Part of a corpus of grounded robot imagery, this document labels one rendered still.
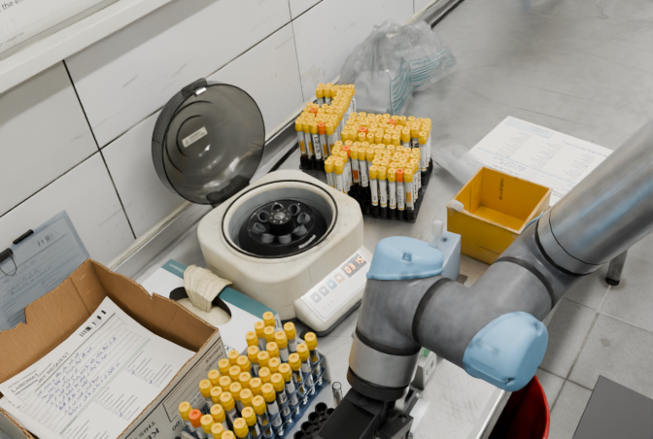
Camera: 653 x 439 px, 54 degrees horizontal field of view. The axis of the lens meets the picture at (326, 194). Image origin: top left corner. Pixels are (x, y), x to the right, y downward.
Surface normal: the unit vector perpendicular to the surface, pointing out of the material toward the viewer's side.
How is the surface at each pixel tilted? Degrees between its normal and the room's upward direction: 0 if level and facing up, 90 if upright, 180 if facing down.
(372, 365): 60
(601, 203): 78
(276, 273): 0
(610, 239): 100
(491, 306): 7
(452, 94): 0
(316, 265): 90
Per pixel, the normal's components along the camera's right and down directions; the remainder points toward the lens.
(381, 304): -0.67, 0.06
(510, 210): -0.61, 0.55
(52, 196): 0.81, 0.30
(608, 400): -0.06, -0.75
